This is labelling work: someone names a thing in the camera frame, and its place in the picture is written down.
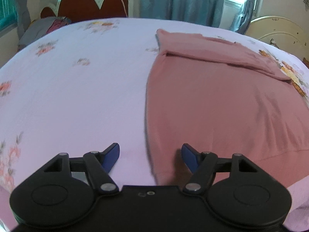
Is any pink knit garment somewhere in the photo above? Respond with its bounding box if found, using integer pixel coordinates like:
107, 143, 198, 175
146, 29, 308, 187

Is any pile of clothes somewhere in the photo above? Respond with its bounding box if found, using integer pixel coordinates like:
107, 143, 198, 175
17, 17, 71, 51

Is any floral lilac bed sheet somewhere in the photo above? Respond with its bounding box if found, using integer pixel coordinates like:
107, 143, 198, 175
1, 18, 308, 231

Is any patterned pillow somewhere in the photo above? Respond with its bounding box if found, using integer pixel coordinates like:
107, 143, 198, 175
269, 38, 279, 49

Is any cream round headboard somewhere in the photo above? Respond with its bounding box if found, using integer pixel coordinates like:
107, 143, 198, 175
246, 16, 308, 60

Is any red white scalloped headboard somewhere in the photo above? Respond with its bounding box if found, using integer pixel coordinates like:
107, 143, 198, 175
40, 0, 134, 23

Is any tied teal curtain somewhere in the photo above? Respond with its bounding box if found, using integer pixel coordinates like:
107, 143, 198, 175
229, 0, 255, 35

